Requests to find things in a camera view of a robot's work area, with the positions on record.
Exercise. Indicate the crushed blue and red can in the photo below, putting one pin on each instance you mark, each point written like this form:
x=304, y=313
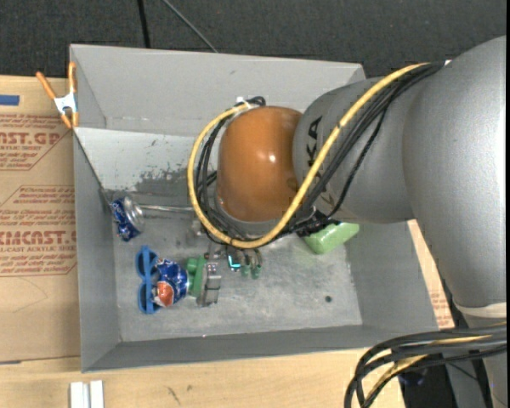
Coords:
x=170, y=285

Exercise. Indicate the blue sunglasses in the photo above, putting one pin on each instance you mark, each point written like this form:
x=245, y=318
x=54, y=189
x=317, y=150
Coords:
x=145, y=279

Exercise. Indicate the pale green block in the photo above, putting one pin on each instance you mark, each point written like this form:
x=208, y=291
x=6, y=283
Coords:
x=331, y=236

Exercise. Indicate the grey metal bin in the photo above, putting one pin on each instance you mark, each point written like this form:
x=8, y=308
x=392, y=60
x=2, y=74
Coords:
x=280, y=304

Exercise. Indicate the crushed blue drink can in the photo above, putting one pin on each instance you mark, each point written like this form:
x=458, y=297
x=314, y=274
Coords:
x=126, y=219

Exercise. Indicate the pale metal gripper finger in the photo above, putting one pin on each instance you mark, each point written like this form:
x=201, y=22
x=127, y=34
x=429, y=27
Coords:
x=215, y=282
x=203, y=300

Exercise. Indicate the brown cardboard board, red print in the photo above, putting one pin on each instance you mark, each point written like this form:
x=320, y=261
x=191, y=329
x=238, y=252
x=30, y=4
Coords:
x=34, y=270

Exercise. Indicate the green plastic toy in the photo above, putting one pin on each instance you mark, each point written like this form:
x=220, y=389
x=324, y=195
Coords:
x=196, y=272

